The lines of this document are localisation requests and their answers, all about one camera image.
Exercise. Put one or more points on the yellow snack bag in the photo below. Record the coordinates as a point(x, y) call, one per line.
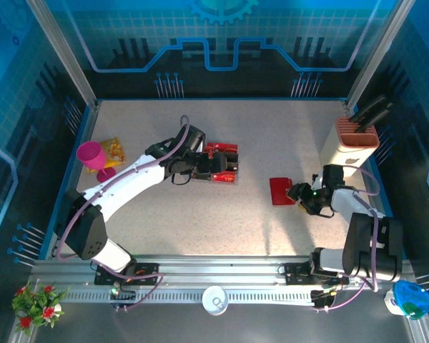
point(116, 150)

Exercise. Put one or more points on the white knife block pink top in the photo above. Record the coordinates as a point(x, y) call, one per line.
point(339, 153)

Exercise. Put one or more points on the red card holder wallet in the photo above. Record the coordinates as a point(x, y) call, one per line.
point(279, 191)

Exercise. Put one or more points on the red VIP credit card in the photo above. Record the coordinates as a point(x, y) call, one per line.
point(225, 177)

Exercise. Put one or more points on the black credit card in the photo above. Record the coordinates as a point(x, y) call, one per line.
point(232, 157)
point(233, 166)

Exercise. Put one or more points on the artificial plant red flowers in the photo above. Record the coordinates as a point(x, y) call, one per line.
point(35, 303)

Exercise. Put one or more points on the aluminium frame post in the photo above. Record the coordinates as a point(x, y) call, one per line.
point(65, 53)
point(376, 53)

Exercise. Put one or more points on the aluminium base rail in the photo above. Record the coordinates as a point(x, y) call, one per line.
point(218, 271)

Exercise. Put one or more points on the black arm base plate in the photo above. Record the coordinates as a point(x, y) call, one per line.
point(146, 273)
point(296, 273)

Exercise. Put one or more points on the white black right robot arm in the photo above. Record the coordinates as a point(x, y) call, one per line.
point(364, 246)

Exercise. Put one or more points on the pink plastic goblet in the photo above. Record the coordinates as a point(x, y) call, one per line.
point(91, 155)

